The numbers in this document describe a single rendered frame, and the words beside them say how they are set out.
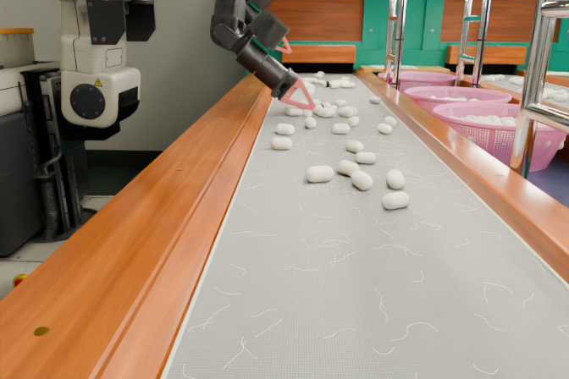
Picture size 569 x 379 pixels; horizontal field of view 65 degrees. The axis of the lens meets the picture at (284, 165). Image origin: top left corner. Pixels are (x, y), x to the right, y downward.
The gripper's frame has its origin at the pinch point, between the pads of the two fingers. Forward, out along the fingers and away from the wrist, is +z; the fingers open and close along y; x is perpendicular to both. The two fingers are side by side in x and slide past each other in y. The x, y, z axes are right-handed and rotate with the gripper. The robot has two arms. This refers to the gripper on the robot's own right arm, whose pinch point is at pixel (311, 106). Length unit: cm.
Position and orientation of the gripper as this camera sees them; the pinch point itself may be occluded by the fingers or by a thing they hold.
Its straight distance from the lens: 103.0
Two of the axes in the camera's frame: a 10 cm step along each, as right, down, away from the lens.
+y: 0.2, -3.0, 9.5
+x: -6.3, 7.3, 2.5
